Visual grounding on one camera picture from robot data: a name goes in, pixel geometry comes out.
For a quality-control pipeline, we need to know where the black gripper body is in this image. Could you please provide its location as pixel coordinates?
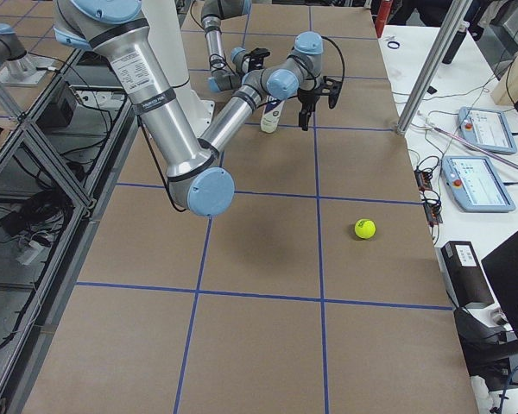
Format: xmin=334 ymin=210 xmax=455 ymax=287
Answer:
xmin=297 ymin=76 xmax=342 ymax=108
xmin=245 ymin=47 xmax=270 ymax=73

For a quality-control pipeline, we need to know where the white blue tennis ball can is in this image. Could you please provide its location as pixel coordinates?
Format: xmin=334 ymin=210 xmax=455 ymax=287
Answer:
xmin=260 ymin=96 xmax=284 ymax=134

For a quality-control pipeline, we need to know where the Roland Garros tennis ball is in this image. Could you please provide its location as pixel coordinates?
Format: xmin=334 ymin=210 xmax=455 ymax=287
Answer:
xmin=354 ymin=218 xmax=376 ymax=240

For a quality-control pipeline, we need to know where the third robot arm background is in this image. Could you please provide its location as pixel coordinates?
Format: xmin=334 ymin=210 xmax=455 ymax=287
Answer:
xmin=0 ymin=23 xmax=37 ymax=85

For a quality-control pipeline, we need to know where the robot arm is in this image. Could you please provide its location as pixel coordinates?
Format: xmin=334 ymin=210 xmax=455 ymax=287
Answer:
xmin=54 ymin=1 xmax=342 ymax=216
xmin=200 ymin=0 xmax=270 ymax=92

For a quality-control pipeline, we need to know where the red cylinder background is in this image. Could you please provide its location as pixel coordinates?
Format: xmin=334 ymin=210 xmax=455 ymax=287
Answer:
xmin=375 ymin=0 xmax=393 ymax=39

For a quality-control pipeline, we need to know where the small electronics board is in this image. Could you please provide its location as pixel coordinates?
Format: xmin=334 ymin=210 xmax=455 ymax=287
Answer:
xmin=414 ymin=167 xmax=443 ymax=228

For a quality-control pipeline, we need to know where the black bottle on table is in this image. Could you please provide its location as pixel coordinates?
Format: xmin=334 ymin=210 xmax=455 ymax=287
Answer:
xmin=442 ymin=21 xmax=470 ymax=65

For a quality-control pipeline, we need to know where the lower teach pendant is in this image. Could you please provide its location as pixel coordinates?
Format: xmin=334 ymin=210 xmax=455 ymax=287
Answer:
xmin=441 ymin=155 xmax=515 ymax=213

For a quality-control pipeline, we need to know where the teach pendant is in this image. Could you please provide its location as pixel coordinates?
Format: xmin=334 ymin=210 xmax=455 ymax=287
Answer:
xmin=441 ymin=155 xmax=515 ymax=213
xmin=458 ymin=106 xmax=517 ymax=155

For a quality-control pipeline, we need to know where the upper teach pendant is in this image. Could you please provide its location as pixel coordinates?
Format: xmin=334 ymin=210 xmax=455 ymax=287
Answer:
xmin=458 ymin=106 xmax=517 ymax=155

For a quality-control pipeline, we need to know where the black box with label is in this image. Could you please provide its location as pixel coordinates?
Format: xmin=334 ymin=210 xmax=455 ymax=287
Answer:
xmin=440 ymin=241 xmax=495 ymax=309

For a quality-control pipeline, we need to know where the black monitor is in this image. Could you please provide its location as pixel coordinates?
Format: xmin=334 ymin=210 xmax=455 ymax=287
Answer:
xmin=482 ymin=230 xmax=518 ymax=334

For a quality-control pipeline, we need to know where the black monitor stand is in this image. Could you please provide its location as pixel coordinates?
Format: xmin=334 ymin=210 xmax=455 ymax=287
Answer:
xmin=453 ymin=308 xmax=518 ymax=391

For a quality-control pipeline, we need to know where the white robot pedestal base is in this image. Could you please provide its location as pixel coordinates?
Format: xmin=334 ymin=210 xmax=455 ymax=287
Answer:
xmin=142 ymin=0 xmax=214 ymax=138

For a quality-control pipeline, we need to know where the aluminium frame post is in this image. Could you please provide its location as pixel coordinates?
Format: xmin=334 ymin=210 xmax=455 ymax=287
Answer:
xmin=395 ymin=0 xmax=471 ymax=135

